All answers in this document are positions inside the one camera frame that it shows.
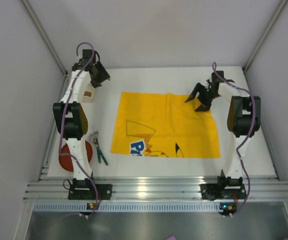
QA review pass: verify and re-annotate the yellow printed cloth mat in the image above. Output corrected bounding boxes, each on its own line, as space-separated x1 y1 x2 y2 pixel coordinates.
111 92 220 159

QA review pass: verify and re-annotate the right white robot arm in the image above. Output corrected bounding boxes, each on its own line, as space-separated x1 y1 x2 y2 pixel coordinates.
186 70 261 179

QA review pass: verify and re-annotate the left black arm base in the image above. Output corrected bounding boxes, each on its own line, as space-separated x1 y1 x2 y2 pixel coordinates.
63 178 113 201

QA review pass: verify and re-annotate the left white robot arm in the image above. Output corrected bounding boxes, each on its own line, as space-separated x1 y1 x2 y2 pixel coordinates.
53 49 110 181

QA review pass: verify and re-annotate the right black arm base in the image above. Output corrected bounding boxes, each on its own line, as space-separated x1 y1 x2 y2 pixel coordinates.
200 170 246 201

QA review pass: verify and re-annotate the white paper cup brown sleeve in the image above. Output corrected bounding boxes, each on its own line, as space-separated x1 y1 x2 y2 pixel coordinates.
82 83 96 104

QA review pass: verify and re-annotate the red round plate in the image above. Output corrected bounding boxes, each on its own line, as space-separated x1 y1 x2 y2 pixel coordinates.
59 141 93 172

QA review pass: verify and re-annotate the fork with green handle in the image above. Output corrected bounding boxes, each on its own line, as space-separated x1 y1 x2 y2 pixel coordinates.
93 128 102 164

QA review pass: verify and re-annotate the spoon with green handle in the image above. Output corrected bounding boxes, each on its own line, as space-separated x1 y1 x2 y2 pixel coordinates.
93 137 109 166

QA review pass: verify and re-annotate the aluminium mounting rail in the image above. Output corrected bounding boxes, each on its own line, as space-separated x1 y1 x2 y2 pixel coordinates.
24 177 288 202

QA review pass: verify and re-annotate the slotted grey cable duct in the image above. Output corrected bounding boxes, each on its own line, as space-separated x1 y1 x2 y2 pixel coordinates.
34 201 236 213

